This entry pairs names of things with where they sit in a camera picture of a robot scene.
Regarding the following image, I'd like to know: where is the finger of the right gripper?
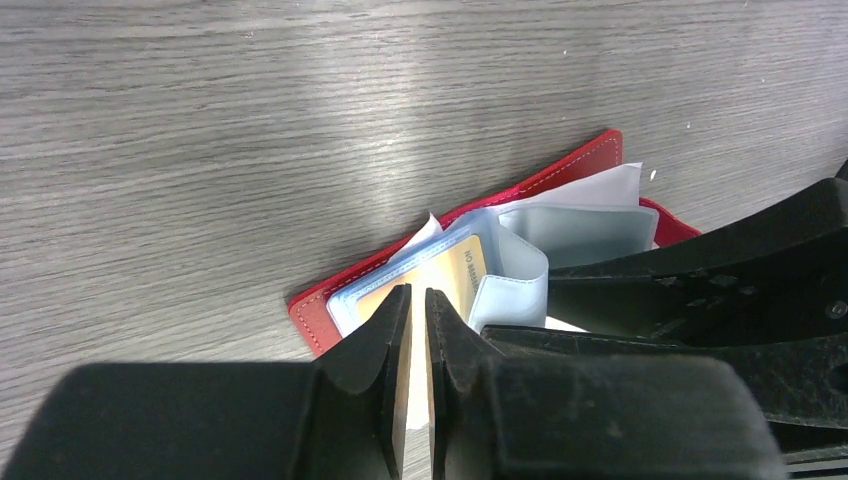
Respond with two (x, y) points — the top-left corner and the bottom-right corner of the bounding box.
(548, 178), (847, 346)
(482, 326), (847, 428)

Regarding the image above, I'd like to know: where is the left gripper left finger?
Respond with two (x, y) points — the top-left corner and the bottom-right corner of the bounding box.
(3, 285), (412, 479)

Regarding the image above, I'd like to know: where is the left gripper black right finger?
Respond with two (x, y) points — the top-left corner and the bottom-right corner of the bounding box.
(425, 289), (788, 479)

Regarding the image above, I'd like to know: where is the red card holder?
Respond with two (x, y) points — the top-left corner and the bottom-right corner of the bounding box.
(289, 129), (697, 355)

